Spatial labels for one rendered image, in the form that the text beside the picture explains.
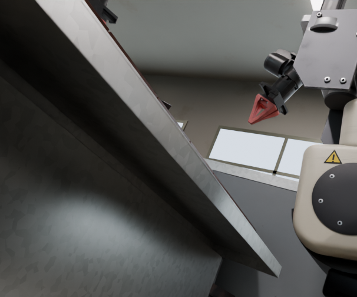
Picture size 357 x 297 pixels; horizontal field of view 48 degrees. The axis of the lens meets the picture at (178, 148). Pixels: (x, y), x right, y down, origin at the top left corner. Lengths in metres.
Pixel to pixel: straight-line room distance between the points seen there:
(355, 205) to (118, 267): 0.39
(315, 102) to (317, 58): 4.17
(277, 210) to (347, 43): 0.95
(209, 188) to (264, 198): 1.04
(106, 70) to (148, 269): 0.54
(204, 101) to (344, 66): 4.78
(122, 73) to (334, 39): 0.45
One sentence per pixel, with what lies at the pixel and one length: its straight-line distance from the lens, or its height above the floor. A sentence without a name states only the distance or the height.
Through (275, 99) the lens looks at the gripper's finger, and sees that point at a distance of 1.07.
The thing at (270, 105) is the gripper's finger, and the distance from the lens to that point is 1.08.
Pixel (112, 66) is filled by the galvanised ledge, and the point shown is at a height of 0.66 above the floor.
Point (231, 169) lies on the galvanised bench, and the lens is 1.66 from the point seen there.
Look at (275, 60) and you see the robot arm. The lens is 1.16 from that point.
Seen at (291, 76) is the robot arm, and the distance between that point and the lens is 1.11.
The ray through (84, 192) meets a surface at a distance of 0.59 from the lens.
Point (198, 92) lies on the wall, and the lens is 5.56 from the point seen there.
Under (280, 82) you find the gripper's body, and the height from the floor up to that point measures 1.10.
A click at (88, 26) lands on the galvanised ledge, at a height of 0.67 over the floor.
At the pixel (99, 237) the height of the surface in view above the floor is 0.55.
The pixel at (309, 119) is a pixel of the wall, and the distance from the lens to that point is 4.76.
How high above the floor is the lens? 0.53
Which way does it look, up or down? 18 degrees up
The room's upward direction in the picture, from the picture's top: 24 degrees clockwise
